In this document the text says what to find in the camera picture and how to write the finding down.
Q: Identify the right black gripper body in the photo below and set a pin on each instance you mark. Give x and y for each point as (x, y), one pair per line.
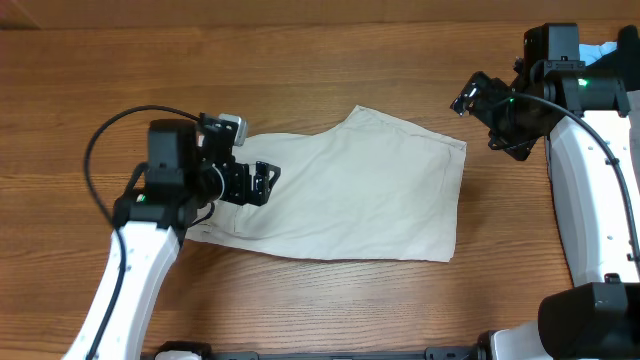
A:
(489, 107)

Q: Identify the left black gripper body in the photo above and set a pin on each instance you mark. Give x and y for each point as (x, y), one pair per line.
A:
(235, 182)

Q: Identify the beige shorts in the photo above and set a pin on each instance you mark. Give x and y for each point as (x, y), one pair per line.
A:
(374, 187)

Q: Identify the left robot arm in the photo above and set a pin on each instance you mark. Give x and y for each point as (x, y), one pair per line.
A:
(190, 166)

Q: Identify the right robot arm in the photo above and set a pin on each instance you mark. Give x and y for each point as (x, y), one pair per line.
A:
(583, 116)

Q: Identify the light blue garment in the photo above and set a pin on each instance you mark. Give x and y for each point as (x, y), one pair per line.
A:
(590, 54)

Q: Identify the black garment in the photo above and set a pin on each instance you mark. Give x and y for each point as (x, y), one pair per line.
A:
(624, 61)

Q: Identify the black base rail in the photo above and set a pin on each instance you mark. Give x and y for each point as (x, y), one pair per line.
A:
(204, 351)

